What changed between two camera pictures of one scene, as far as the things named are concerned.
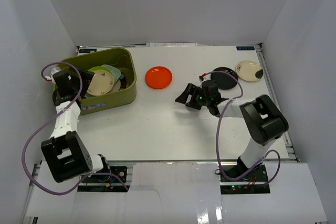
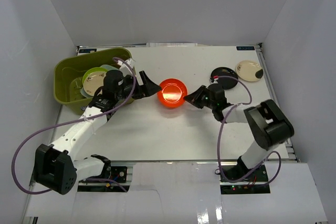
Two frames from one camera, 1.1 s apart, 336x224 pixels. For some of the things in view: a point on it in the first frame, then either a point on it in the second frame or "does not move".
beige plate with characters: x=101 y=83 does not move
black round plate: x=224 y=80 does not move
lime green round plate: x=99 y=68 does not move
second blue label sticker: x=86 y=50 does not move
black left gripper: x=79 y=80 → x=141 y=87
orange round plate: x=158 y=77 → x=172 y=93
